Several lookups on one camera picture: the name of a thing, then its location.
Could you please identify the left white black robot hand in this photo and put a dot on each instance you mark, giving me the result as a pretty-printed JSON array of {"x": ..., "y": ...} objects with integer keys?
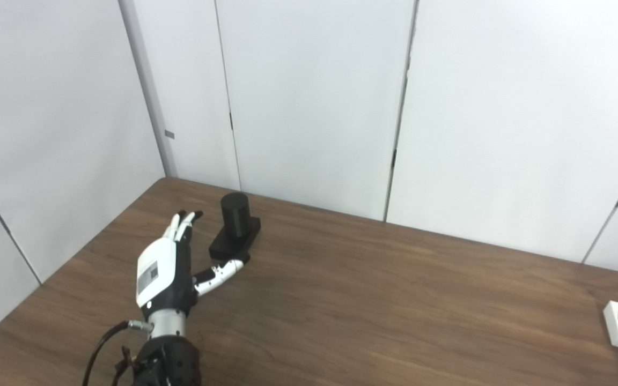
[{"x": 154, "y": 273}]

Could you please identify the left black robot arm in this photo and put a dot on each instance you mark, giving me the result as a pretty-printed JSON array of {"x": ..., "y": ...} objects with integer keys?
[{"x": 172, "y": 359}]

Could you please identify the black peg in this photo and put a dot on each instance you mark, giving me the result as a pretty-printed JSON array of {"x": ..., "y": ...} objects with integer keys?
[{"x": 235, "y": 217}]

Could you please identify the gray wall corner post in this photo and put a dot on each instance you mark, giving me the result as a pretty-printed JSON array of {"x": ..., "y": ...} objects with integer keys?
[{"x": 145, "y": 86}]

